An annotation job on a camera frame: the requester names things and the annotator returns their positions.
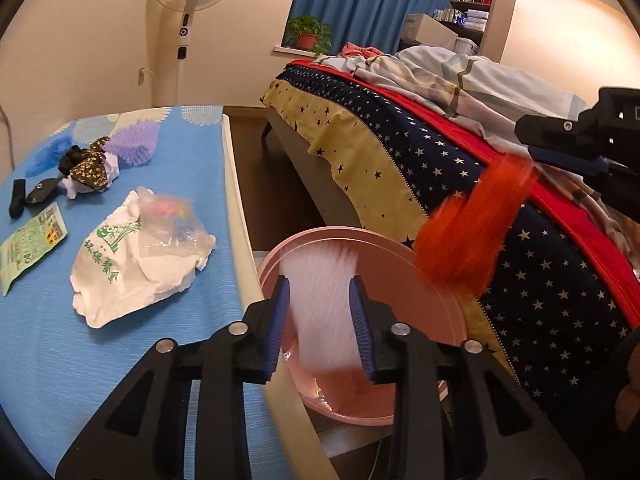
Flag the red plastic bag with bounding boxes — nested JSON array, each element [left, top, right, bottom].
[[413, 155, 539, 298]]

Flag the small black pouch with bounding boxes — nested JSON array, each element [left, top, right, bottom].
[[25, 177, 62, 206]]

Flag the blue foam net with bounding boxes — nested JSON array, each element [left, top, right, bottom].
[[25, 133, 73, 178]]

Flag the white bag green print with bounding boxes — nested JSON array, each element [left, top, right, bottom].
[[70, 190, 216, 330]]

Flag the red blanket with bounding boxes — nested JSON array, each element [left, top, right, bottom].
[[262, 63, 639, 337]]

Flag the grey wall cable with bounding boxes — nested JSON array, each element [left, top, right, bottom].
[[0, 104, 16, 172]]

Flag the blue patterned table cover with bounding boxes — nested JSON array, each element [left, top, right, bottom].
[[0, 104, 296, 480]]

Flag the yellow star bed skirt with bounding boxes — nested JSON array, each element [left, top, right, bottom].
[[262, 65, 517, 372]]

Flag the pink clothes pile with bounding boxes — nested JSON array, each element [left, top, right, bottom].
[[340, 42, 384, 58]]

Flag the purple foam net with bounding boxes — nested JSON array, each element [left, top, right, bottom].
[[103, 120, 160, 167]]

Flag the clear bag with candies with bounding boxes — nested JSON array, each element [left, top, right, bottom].
[[137, 186, 216, 258]]

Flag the plaid light quilt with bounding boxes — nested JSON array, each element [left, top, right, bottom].
[[314, 44, 640, 261]]

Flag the pink plastic trash basin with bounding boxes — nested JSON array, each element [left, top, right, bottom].
[[257, 226, 468, 427]]

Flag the wooden bookshelf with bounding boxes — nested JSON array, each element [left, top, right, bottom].
[[433, 0, 516, 62]]

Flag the potted green plant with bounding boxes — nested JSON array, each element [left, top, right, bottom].
[[283, 14, 333, 54]]

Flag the navy star bedsheet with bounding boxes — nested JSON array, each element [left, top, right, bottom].
[[262, 62, 639, 406]]

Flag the green printed paper packet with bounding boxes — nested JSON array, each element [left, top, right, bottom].
[[1, 203, 67, 296]]

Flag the cardboard box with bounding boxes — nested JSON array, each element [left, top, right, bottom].
[[400, 13, 458, 51]]

